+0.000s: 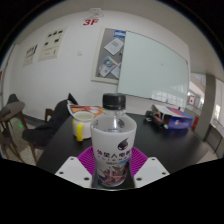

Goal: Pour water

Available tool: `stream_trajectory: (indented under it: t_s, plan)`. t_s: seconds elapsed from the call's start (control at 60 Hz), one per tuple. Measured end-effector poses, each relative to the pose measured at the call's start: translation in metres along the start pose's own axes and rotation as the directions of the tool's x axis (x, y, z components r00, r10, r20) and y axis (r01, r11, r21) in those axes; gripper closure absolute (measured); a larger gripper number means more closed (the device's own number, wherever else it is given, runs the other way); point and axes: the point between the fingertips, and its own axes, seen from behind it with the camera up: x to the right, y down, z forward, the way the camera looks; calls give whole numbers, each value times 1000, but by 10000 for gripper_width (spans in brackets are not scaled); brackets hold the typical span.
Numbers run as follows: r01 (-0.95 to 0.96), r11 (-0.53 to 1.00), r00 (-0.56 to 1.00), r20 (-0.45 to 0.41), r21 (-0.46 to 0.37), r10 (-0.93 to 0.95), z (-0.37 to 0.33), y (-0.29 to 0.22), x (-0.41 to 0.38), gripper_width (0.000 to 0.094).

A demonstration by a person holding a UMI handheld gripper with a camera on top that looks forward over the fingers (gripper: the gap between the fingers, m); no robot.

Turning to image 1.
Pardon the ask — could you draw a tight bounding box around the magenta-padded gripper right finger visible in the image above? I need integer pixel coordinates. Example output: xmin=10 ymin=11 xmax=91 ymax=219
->
xmin=129 ymin=146 xmax=171 ymax=189

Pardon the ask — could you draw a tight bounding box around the blue and white cardboard box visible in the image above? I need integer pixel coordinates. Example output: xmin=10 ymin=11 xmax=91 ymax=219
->
xmin=151 ymin=103 xmax=195 ymax=131

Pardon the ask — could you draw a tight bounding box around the red flag picture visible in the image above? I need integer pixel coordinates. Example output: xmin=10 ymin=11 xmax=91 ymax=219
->
xmin=187 ymin=94 xmax=196 ymax=106

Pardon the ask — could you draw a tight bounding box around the wooden chair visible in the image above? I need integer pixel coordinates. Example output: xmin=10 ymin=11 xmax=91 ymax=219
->
xmin=28 ymin=107 xmax=56 ymax=164

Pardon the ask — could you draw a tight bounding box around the large whiteboard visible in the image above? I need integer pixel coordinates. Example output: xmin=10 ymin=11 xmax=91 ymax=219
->
xmin=116 ymin=30 xmax=191 ymax=109

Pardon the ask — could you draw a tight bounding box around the black jacket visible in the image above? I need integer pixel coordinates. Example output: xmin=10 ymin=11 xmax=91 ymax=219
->
xmin=21 ymin=92 xmax=80 ymax=146

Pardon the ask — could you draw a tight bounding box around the black and red tool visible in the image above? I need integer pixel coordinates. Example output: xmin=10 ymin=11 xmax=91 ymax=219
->
xmin=144 ymin=110 xmax=168 ymax=130

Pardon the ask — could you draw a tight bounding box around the small wall poster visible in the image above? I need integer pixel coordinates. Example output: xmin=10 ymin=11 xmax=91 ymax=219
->
xmin=22 ymin=43 xmax=39 ymax=67

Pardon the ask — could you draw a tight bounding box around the white ceiling device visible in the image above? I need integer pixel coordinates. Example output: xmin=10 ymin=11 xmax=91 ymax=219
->
xmin=87 ymin=7 xmax=105 ymax=20

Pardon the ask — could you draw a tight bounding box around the clear bottle with white label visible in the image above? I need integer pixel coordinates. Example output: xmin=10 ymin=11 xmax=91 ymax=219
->
xmin=89 ymin=92 xmax=139 ymax=189

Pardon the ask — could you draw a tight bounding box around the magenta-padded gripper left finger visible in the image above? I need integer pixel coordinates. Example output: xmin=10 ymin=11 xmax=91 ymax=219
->
xmin=54 ymin=145 xmax=96 ymax=189

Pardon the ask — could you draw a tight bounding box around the large wall poster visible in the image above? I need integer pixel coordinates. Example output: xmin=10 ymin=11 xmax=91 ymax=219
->
xmin=37 ymin=26 xmax=69 ymax=63

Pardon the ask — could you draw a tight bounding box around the red floor number sign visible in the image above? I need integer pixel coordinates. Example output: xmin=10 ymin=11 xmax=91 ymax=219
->
xmin=82 ymin=17 xmax=100 ymax=28

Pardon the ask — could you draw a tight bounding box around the dark grey chair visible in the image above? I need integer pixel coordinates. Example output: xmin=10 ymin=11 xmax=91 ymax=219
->
xmin=6 ymin=93 xmax=21 ymax=106

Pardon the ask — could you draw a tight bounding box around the white mug with yellow handle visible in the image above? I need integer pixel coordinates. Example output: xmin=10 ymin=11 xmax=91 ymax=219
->
xmin=71 ymin=110 xmax=96 ymax=143

